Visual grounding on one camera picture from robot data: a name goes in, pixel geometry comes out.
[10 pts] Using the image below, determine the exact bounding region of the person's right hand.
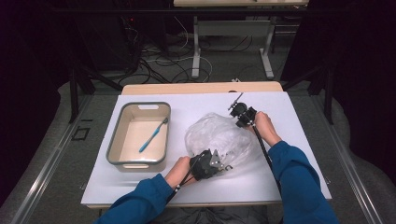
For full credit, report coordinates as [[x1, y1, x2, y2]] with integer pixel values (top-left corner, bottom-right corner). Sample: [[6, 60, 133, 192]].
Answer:
[[247, 110, 283, 147]]

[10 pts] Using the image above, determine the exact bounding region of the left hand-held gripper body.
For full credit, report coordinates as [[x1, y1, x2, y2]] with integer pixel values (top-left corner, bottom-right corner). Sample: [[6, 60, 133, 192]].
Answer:
[[189, 148, 226, 182]]

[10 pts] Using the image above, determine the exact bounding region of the person's left hand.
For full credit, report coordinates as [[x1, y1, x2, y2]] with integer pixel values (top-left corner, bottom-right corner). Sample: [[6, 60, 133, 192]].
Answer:
[[163, 155, 198, 189]]

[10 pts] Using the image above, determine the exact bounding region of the dark computer tower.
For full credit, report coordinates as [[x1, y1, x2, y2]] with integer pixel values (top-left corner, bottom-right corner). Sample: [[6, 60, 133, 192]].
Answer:
[[74, 13, 146, 73]]

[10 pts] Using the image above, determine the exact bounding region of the white board mat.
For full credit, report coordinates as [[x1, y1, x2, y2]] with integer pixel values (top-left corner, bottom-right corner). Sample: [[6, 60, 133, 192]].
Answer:
[[80, 91, 332, 206]]

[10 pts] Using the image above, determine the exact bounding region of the right hand-held gripper black cable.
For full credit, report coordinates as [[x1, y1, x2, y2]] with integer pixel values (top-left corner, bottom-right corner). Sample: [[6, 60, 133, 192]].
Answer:
[[251, 123, 283, 194]]

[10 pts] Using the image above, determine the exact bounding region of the aluminium floor rail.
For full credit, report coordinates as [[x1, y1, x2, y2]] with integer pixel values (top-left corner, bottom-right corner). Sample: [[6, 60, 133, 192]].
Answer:
[[311, 92, 386, 224], [9, 94, 95, 224]]

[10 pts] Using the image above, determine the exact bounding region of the blue toothbrush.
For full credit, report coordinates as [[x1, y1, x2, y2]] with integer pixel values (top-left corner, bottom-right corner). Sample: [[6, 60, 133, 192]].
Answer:
[[138, 117, 170, 154]]

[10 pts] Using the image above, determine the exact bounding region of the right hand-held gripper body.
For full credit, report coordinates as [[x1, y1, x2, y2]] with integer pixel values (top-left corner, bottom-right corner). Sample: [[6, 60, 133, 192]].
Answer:
[[228, 91, 259, 129]]

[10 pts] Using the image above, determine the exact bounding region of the left hand-held gripper black cable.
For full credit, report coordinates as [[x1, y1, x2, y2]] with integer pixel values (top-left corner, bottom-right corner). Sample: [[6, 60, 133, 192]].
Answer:
[[165, 155, 201, 205]]

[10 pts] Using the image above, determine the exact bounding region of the hand-held gripper black cable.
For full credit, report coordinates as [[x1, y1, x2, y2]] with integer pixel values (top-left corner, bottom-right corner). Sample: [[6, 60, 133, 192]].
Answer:
[[251, 123, 283, 194], [165, 155, 201, 205]]

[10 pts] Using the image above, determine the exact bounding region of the white metal desk frame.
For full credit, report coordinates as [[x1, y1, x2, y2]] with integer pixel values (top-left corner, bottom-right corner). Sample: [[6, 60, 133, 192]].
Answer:
[[191, 15, 277, 80]]

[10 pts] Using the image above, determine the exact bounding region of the clear plastic bag smiley print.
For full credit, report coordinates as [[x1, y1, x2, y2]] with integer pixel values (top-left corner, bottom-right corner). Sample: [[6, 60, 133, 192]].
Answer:
[[183, 111, 260, 174]]

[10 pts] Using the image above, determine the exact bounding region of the wooden table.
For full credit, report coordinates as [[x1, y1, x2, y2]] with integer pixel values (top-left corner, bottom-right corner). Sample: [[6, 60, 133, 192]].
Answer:
[[85, 80, 285, 209]]

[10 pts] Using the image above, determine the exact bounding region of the beige bin grey rim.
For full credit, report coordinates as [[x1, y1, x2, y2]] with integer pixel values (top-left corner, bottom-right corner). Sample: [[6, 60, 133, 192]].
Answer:
[[106, 101, 172, 174]]

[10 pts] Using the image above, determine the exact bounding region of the black metal stand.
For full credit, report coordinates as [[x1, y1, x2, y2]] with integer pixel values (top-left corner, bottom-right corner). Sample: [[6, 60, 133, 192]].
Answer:
[[68, 60, 124, 124], [280, 57, 334, 126]]

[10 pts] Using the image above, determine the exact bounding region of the tangle of floor cables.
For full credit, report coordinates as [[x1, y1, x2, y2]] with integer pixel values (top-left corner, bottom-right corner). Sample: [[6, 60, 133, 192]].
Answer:
[[120, 17, 255, 86]]

